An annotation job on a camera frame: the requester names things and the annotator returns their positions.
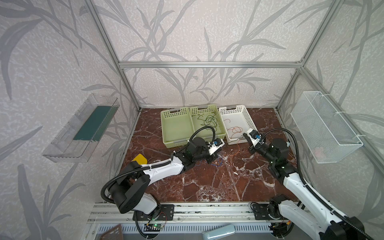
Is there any aluminium frame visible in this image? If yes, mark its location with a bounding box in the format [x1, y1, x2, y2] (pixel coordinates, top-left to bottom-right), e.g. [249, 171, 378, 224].
[85, 1, 384, 174]

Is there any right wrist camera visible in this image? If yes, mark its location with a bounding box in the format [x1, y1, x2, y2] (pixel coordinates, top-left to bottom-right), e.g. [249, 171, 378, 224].
[246, 129, 265, 147]

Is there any white perforated basket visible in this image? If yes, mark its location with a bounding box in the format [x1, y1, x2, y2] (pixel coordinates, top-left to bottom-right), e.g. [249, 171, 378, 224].
[219, 105, 260, 145]

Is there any white wire mesh basket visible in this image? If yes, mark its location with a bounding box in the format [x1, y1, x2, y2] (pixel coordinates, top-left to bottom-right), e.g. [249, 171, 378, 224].
[291, 91, 364, 164]

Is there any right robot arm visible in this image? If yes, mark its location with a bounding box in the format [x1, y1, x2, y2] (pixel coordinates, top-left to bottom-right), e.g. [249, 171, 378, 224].
[243, 129, 371, 240]

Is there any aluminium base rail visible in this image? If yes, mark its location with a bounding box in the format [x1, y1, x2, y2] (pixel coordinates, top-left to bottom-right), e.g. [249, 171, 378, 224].
[80, 201, 343, 233]

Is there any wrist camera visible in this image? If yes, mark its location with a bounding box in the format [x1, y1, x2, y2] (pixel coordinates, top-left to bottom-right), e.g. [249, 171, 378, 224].
[209, 138, 225, 156]
[246, 129, 265, 147]

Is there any light blue handheld device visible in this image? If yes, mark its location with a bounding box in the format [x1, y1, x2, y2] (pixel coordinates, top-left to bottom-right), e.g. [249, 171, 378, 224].
[203, 224, 236, 240]

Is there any light green basket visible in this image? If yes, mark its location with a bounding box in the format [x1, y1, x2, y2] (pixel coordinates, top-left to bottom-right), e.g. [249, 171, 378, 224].
[161, 107, 195, 149]
[190, 104, 227, 139]

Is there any clear plastic wall shelf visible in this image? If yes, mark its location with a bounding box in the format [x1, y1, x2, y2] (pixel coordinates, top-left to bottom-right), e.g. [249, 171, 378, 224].
[42, 94, 120, 163]

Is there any left light green basket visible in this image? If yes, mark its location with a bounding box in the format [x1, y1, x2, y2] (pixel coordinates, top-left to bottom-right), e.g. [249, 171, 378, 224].
[161, 107, 195, 149]

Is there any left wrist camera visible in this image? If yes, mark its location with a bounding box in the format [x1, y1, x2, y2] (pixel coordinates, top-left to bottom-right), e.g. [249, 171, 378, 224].
[209, 138, 225, 156]

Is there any middle light green basket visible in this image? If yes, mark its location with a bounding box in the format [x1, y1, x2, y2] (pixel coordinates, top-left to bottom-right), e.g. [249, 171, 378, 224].
[190, 104, 227, 139]

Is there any yellow scoop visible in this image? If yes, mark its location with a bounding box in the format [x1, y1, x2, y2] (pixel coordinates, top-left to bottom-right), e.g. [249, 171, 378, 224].
[132, 154, 148, 165]

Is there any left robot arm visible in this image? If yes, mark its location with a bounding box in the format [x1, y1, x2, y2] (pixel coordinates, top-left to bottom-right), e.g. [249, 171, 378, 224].
[101, 137, 225, 216]

